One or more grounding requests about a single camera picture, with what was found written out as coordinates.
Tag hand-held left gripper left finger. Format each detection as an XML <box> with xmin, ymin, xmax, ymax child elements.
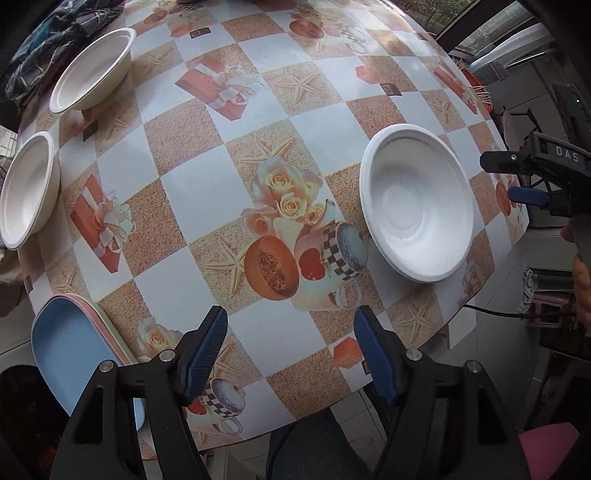
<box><xmin>48</xmin><ymin>305</ymin><xmax>229</xmax><ymax>480</ymax></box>

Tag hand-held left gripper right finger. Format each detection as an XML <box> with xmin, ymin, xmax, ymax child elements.
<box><xmin>355</xmin><ymin>305</ymin><xmax>532</xmax><ymax>480</ymax></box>

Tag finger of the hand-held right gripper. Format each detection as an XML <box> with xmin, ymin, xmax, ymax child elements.
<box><xmin>508</xmin><ymin>186</ymin><xmax>550</xmax><ymax>208</ymax></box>
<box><xmin>480</xmin><ymin>151</ymin><xmax>532</xmax><ymax>175</ymax></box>

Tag white paper bowl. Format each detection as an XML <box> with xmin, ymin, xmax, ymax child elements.
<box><xmin>359</xmin><ymin>124</ymin><xmax>475</xmax><ymax>283</ymax></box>
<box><xmin>48</xmin><ymin>28</ymin><xmax>137</xmax><ymax>114</ymax></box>
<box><xmin>0</xmin><ymin>131</ymin><xmax>62</xmax><ymax>251</ymax></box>

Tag pale green plate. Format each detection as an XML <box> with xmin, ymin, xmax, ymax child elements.
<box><xmin>90</xmin><ymin>299</ymin><xmax>139</xmax><ymax>365</ymax></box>

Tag person's right hand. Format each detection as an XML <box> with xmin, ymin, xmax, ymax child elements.
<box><xmin>561</xmin><ymin>226</ymin><xmax>591</xmax><ymax>326</ymax></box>

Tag orange basket with toothpicks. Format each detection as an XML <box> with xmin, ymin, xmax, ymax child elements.
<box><xmin>462</xmin><ymin>65</ymin><xmax>497</xmax><ymax>114</ymax></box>

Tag person's jeans leg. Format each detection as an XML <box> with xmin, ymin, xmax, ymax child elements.
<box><xmin>267</xmin><ymin>410</ymin><xmax>372</xmax><ymax>480</ymax></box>

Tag pink stool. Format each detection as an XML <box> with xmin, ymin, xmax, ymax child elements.
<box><xmin>526</xmin><ymin>296</ymin><xmax>578</xmax><ymax>329</ymax></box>

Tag checkered printed tablecloth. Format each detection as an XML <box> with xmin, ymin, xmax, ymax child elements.
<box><xmin>18</xmin><ymin>0</ymin><xmax>532</xmax><ymax>462</ymax></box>

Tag pink garment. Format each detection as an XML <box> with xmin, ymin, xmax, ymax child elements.
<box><xmin>518</xmin><ymin>422</ymin><xmax>580</xmax><ymax>480</ymax></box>

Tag dark plaid cloth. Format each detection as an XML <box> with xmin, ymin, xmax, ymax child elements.
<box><xmin>7</xmin><ymin>0</ymin><xmax>125</xmax><ymax>100</ymax></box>

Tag black cable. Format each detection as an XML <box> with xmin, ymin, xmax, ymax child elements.
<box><xmin>464</xmin><ymin>302</ymin><xmax>578</xmax><ymax>320</ymax></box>

